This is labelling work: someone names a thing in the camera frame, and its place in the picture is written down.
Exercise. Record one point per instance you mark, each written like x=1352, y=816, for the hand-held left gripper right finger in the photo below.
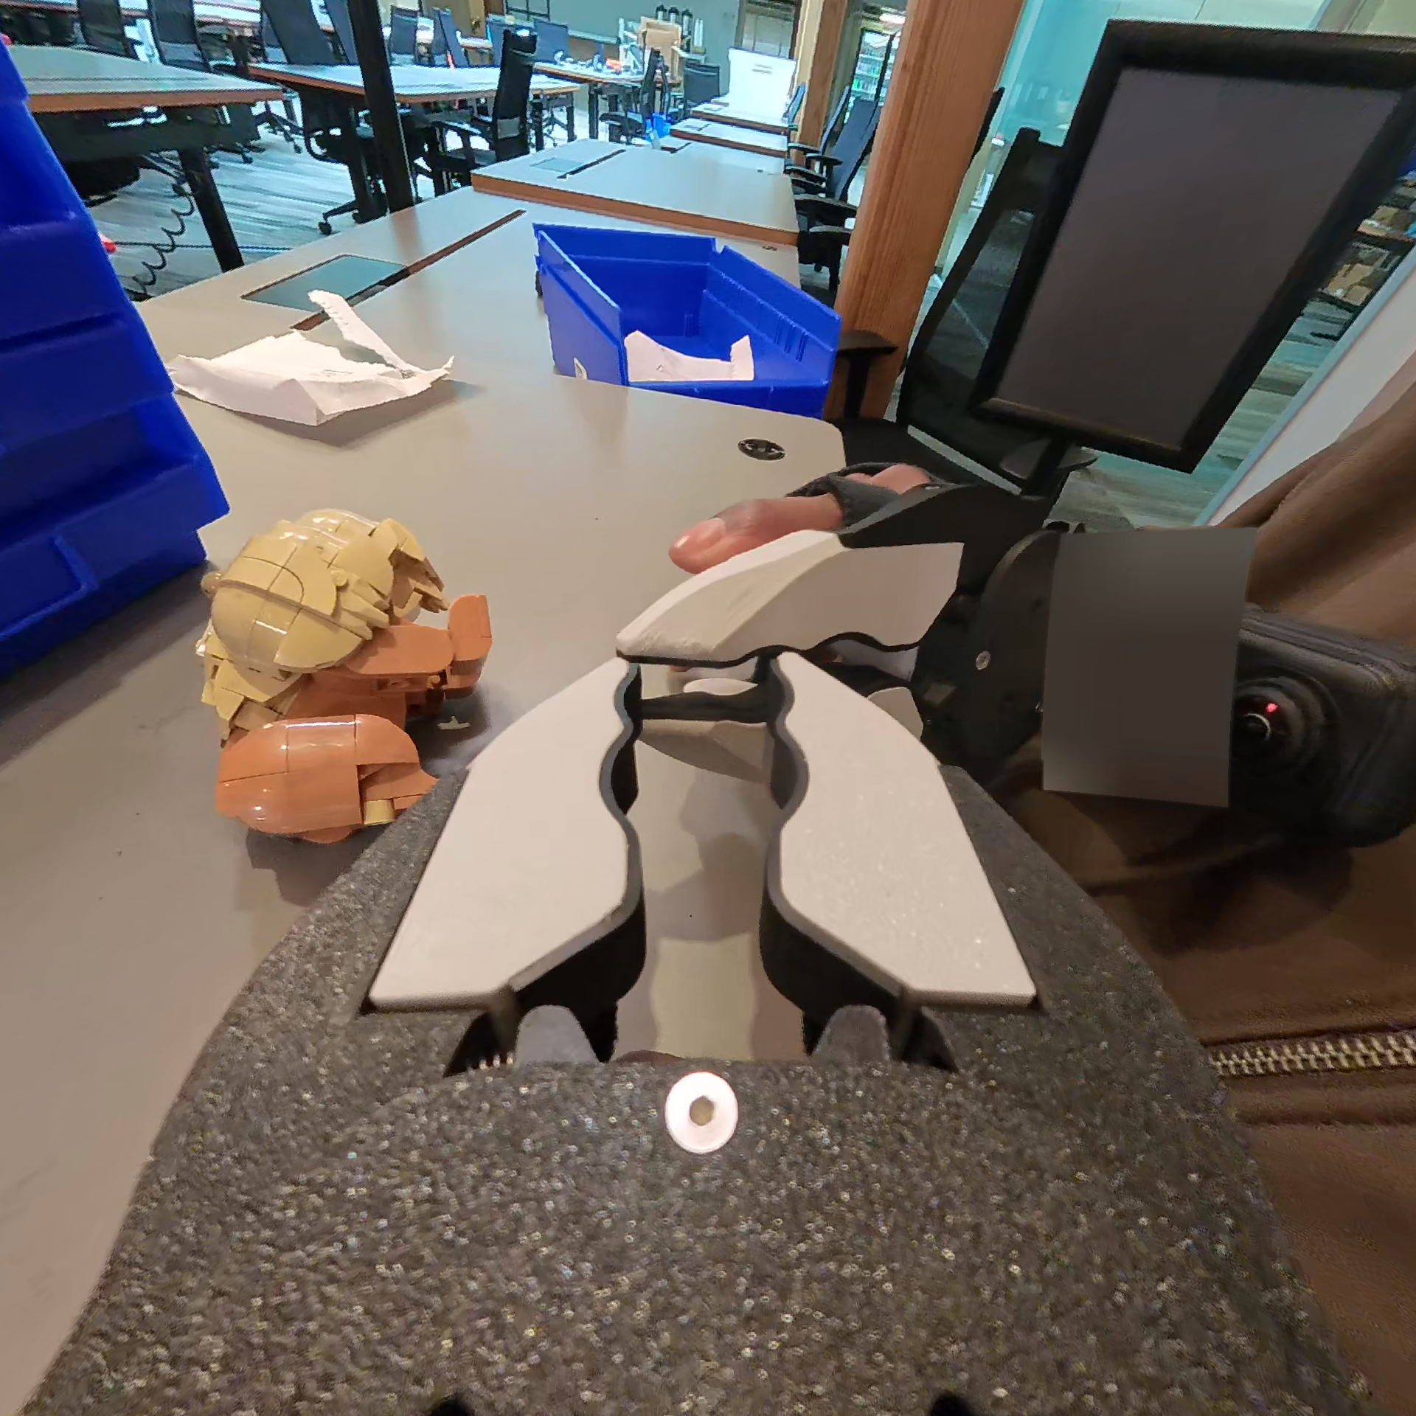
x=897, y=864

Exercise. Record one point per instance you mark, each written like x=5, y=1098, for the black office chair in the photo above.
x=497, y=100
x=975, y=333

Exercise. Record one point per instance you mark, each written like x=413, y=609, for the white paper sheet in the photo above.
x=686, y=360

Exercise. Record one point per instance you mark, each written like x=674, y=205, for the grey desk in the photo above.
x=531, y=488

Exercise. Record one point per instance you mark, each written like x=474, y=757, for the long wooden table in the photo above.
x=642, y=189
x=422, y=90

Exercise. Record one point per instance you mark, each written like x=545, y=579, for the wooden pillar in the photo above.
x=919, y=178

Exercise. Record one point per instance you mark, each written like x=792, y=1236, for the small blue storage bin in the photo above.
x=686, y=311

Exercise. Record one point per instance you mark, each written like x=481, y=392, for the tan brown brick toy figure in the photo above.
x=332, y=665

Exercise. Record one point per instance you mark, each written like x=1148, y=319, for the torn white paper bag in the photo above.
x=310, y=373

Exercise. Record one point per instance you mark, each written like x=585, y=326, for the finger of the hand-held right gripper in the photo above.
x=786, y=599
x=885, y=709

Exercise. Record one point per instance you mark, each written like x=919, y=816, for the large black screen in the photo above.
x=1217, y=221

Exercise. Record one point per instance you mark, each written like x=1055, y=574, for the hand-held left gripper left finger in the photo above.
x=509, y=875

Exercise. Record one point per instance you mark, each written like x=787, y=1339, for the person's brown jacket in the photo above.
x=1307, y=997

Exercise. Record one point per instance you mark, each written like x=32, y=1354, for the person's right hand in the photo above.
x=776, y=528

